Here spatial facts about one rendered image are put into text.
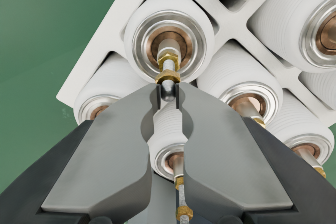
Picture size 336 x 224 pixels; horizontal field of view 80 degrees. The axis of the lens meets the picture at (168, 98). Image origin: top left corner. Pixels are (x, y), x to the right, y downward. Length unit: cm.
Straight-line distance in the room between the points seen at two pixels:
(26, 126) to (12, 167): 20
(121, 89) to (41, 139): 51
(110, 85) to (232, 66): 15
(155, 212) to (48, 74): 40
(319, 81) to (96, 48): 31
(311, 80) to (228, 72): 16
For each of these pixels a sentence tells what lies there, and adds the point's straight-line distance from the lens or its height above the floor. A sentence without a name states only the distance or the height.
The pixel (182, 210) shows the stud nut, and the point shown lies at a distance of 25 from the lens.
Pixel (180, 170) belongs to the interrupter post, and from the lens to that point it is 28.
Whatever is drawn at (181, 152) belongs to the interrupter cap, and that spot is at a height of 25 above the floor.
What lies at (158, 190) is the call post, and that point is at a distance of 45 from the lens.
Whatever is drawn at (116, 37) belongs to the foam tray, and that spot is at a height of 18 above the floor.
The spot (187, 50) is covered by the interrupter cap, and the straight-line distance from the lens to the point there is 21.
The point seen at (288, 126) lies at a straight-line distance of 31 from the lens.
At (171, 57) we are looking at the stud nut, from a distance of 17.
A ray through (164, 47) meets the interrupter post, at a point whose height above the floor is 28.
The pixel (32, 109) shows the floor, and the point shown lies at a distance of 66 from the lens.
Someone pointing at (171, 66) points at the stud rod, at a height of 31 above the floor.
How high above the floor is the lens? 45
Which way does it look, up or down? 60 degrees down
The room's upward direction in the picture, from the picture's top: 179 degrees counter-clockwise
